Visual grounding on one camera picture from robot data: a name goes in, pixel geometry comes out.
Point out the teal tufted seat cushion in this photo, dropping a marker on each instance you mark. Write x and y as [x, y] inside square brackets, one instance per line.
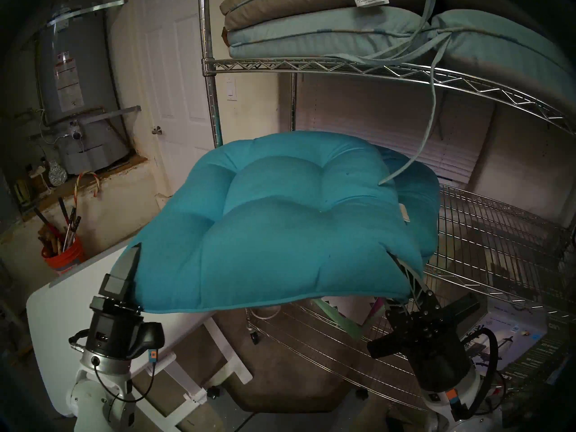
[279, 233]
[423, 201]

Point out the grey water heater tank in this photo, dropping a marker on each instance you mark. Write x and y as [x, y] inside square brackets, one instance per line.
[85, 102]

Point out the white folding table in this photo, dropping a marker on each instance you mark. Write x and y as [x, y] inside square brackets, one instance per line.
[58, 309]

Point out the white panel door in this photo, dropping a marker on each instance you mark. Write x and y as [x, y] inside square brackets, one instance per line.
[175, 75]

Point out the white wall light switch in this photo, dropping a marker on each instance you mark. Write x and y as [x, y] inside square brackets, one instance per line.
[231, 90]

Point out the clear glass bowl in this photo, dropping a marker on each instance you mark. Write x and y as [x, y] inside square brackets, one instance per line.
[265, 313]

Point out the crumpled aluminium foil ball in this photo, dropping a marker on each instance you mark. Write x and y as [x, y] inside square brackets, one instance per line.
[57, 174]

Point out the white lamp product box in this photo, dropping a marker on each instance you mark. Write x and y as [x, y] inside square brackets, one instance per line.
[513, 332]

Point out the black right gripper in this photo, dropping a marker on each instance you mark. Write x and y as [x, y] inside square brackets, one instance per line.
[432, 345]

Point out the orange plastic bucket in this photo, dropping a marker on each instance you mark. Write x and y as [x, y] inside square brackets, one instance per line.
[67, 259]

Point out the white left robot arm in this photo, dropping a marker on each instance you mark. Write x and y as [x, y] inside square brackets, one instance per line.
[103, 399]

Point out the tan flat cushion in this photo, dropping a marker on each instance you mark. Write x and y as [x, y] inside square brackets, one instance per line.
[288, 1]

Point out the dark LED product box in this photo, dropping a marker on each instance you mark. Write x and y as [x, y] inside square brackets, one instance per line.
[549, 350]

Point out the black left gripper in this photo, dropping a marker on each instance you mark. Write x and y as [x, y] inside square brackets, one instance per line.
[114, 332]

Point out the pale blue tie cushion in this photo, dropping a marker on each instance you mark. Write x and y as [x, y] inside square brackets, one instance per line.
[315, 35]

